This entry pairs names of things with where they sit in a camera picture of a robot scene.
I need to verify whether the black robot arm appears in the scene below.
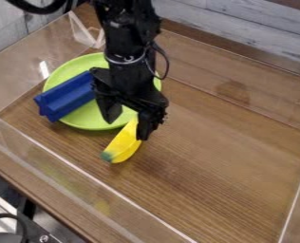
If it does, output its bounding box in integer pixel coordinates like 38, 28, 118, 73
90, 0, 169, 140

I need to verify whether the green round plate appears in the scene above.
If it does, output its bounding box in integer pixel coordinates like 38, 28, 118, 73
42, 51, 163, 131

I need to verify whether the blue plastic block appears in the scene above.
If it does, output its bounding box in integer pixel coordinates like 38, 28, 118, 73
34, 71, 94, 122

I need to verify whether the black metal stand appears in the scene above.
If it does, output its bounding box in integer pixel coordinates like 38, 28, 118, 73
17, 197, 62, 243

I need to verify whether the black cable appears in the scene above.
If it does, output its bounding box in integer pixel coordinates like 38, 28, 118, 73
0, 213, 32, 243

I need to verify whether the clear acrylic front wall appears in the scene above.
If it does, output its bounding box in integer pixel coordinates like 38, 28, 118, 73
0, 119, 197, 243

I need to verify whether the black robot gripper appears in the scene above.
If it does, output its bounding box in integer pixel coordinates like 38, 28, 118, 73
90, 56, 169, 140

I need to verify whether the yellow toy banana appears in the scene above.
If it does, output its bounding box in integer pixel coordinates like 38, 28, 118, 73
101, 118, 141, 163

